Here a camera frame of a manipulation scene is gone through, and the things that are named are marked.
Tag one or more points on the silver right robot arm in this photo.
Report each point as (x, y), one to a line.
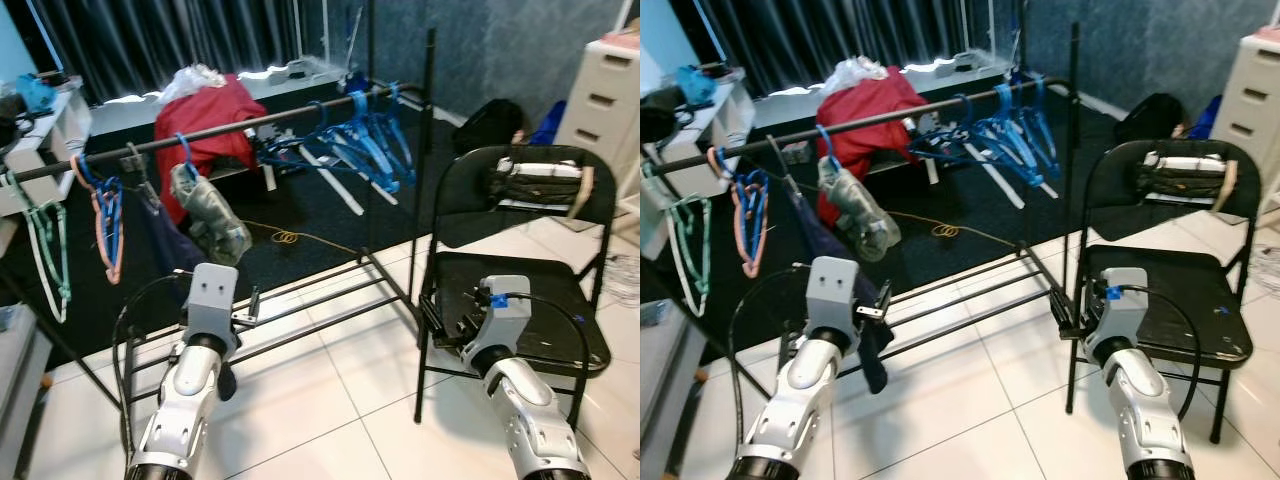
(1145, 420)
(530, 420)

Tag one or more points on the pink plastic hanger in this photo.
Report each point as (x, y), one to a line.
(745, 262)
(105, 260)

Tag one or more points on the blue plastic hanger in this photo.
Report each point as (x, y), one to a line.
(1010, 140)
(832, 155)
(112, 200)
(300, 150)
(400, 140)
(757, 200)
(1045, 130)
(945, 142)
(190, 165)
(365, 150)

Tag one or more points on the green plastic hanger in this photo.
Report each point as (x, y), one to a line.
(690, 215)
(38, 215)

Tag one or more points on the dark navy garment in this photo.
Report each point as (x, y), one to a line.
(165, 240)
(815, 235)

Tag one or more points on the hanging grey camouflage garment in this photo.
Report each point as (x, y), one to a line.
(210, 225)
(855, 215)

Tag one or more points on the black folding chair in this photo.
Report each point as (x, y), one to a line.
(1190, 300)
(545, 320)

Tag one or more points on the black carpet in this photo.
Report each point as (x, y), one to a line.
(980, 220)
(320, 230)

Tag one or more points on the white slat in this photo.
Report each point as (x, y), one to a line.
(995, 180)
(335, 185)

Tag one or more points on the folded camouflage garment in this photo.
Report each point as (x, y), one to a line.
(1180, 178)
(535, 185)

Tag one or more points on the black metal clothes rack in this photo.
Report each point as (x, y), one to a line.
(230, 129)
(880, 119)

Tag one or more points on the red garment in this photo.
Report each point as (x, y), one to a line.
(205, 125)
(865, 115)

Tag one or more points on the black bag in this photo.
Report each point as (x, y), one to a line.
(1150, 118)
(490, 125)

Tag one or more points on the white plastic bag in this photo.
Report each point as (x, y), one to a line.
(858, 72)
(195, 80)

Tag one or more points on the white shelf unit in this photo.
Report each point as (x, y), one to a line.
(715, 125)
(60, 130)

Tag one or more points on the white drawer cabinet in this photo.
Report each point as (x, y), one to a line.
(600, 100)
(1255, 100)

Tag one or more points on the dark striped curtain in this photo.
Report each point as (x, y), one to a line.
(150, 40)
(800, 40)

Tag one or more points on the light blue plastic bag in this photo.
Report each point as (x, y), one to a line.
(35, 92)
(697, 85)

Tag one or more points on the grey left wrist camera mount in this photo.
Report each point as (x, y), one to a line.
(832, 295)
(212, 300)

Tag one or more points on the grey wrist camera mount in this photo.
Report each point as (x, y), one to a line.
(212, 300)
(500, 320)
(832, 295)
(1118, 310)

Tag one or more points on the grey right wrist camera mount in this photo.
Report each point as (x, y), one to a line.
(1118, 310)
(500, 320)

